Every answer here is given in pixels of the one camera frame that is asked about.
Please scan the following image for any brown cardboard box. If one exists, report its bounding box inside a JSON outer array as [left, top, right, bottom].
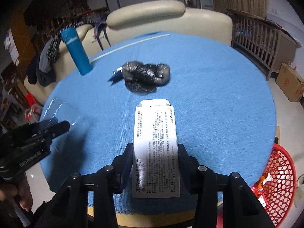
[[275, 63, 304, 102]]

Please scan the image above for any white printed medicine box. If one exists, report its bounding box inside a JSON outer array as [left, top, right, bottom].
[[132, 98, 181, 199]]

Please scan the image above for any dark cluttered shelf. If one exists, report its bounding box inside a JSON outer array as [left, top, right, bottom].
[[24, 0, 91, 60]]

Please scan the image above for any blue tablecloth round table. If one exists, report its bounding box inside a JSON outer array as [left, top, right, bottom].
[[39, 31, 278, 215]]

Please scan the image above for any clear plastic packet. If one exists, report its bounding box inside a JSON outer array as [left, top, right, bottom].
[[41, 97, 81, 152]]

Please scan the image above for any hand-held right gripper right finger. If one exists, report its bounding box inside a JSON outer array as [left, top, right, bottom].
[[178, 143, 273, 228]]

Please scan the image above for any blue snack wrapper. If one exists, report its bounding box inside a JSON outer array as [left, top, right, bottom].
[[108, 67, 124, 86]]

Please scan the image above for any person's left hand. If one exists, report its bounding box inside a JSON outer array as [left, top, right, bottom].
[[0, 174, 34, 212]]

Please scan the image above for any red mesh plastic basket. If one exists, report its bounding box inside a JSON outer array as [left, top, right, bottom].
[[253, 143, 297, 228]]

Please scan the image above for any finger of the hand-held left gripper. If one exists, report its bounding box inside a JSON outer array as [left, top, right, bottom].
[[45, 121, 71, 139]]

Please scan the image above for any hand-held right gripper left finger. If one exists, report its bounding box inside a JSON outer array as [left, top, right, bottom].
[[33, 142, 134, 228]]

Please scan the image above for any beige leather sofa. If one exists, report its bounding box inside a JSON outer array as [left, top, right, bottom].
[[24, 0, 233, 105]]

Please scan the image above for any blue insulated bottle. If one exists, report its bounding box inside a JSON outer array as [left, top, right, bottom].
[[60, 27, 93, 76]]

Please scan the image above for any orange snack wrapper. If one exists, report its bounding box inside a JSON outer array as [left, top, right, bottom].
[[258, 173, 272, 189]]

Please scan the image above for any dark clothes pile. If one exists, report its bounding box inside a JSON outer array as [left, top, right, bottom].
[[26, 40, 57, 87]]

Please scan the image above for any white paper sheet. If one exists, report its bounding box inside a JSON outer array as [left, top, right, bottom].
[[5, 28, 20, 64]]

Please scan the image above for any thin white stick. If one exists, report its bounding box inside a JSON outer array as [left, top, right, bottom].
[[90, 33, 171, 63]]

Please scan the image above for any wooden crib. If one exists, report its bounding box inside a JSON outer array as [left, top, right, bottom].
[[227, 8, 298, 81]]

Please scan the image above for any black and white patterned garment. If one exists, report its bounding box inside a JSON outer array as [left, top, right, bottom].
[[44, 19, 93, 62]]

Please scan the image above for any crumpled shiny black bag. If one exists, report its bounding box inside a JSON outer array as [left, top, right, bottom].
[[120, 61, 171, 93]]

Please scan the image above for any purple garment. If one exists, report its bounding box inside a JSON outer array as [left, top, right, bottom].
[[91, 12, 111, 50]]

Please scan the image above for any red plastic stool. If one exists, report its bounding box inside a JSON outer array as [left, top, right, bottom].
[[24, 92, 37, 106]]

